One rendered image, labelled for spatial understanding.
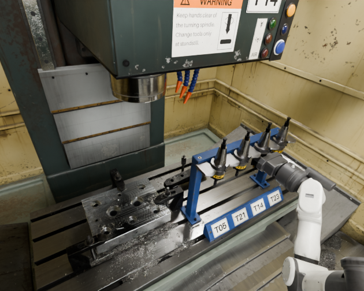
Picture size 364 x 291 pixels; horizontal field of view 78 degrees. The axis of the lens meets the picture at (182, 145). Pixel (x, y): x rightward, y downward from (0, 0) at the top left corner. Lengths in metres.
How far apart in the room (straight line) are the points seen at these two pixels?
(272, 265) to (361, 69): 0.96
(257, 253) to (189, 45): 0.97
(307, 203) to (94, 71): 0.95
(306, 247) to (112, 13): 0.78
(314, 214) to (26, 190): 1.60
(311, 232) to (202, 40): 0.65
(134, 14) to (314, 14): 1.14
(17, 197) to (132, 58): 1.46
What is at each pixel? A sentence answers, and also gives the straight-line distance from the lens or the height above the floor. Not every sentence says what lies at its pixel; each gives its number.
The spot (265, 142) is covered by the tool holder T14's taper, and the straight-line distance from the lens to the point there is 0.93.
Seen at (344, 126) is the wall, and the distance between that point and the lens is 1.41.
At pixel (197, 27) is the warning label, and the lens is 0.48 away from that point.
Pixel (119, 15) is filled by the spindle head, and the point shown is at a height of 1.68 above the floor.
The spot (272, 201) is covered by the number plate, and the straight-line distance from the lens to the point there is 1.17.
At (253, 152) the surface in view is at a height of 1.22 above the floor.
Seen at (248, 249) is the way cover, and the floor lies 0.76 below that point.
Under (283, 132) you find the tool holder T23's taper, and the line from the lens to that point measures 1.00.
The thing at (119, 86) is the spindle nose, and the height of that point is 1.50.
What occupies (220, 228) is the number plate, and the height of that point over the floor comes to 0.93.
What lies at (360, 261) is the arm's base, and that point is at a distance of 0.56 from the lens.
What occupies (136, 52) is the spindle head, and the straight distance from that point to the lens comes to 0.43.
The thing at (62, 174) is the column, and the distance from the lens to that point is 1.36.
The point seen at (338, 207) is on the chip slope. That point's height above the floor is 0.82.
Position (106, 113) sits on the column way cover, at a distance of 1.18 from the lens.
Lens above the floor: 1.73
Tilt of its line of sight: 36 degrees down
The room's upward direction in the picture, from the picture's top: 5 degrees clockwise
